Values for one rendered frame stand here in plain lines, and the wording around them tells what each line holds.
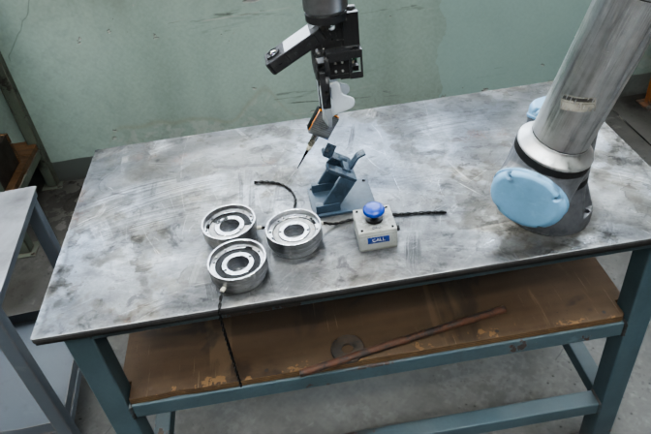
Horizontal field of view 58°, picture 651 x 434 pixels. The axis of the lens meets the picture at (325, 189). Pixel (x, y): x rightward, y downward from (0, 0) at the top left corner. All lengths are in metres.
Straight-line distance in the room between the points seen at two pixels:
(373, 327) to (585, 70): 0.71
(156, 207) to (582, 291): 0.94
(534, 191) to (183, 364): 0.79
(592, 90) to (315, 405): 1.29
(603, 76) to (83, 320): 0.89
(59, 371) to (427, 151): 1.20
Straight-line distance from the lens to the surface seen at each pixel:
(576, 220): 1.15
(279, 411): 1.86
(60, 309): 1.16
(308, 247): 1.08
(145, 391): 1.30
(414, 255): 1.08
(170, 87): 2.75
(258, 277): 1.04
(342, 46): 1.03
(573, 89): 0.86
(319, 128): 1.10
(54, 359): 1.93
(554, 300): 1.38
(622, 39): 0.82
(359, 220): 1.09
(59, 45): 2.75
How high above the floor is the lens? 1.55
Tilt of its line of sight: 37 degrees down
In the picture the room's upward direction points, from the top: 7 degrees counter-clockwise
